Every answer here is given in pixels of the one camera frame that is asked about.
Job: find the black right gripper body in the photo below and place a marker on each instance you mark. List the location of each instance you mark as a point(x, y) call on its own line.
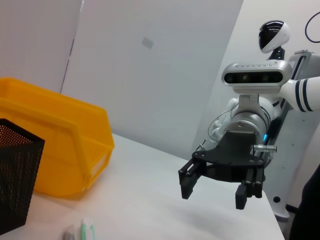
point(232, 160)

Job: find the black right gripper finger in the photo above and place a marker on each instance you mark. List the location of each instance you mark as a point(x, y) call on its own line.
point(253, 185)
point(191, 175)

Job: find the mint green utility knife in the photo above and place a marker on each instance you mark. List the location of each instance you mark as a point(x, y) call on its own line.
point(86, 228)

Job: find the black mesh pen holder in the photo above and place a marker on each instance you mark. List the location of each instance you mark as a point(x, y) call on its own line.
point(15, 175)

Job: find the black bulky object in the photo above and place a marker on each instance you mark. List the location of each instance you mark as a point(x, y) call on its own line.
point(310, 212)

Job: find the white robot torso column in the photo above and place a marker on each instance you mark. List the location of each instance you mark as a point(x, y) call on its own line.
point(297, 140)

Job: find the black and white robot head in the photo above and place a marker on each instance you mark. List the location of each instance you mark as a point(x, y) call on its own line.
point(275, 35)

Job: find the yellow plastic bin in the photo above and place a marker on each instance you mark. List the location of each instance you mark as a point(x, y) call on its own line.
point(62, 140)

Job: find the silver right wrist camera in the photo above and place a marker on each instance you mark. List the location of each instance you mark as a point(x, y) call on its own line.
point(255, 77)

